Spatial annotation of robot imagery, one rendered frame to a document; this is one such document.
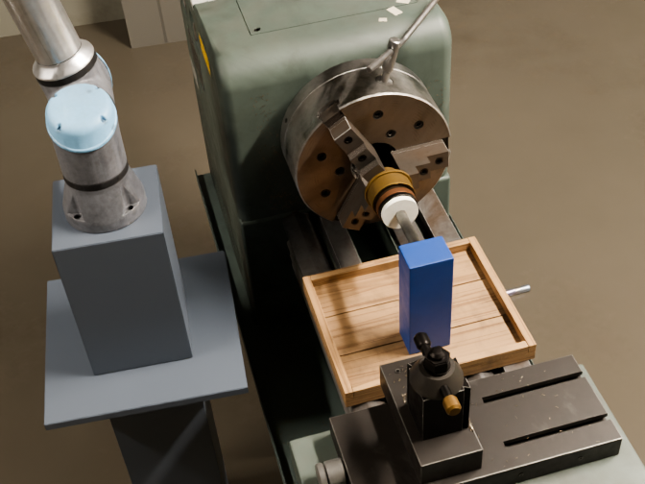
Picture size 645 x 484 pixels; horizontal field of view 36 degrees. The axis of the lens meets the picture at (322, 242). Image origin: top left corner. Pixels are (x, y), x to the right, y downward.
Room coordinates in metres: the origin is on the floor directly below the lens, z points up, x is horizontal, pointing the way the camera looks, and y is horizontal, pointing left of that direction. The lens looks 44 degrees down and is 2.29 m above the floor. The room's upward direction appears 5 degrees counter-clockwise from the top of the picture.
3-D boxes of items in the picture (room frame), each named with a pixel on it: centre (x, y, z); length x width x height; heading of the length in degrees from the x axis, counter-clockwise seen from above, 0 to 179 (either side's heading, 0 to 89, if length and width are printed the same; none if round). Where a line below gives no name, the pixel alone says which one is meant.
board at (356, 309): (1.25, -0.16, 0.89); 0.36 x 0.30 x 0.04; 102
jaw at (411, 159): (1.48, -0.21, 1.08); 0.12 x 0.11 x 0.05; 102
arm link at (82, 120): (1.40, 0.40, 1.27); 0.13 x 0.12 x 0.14; 11
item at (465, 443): (0.94, -0.15, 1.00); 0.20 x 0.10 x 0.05; 12
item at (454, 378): (0.92, -0.15, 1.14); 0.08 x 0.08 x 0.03
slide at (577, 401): (0.93, -0.22, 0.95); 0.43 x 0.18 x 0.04; 102
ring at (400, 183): (1.39, -0.13, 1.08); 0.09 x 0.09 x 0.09; 12
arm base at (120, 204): (1.40, 0.39, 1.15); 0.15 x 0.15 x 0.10
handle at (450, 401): (0.86, -0.16, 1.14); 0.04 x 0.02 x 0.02; 12
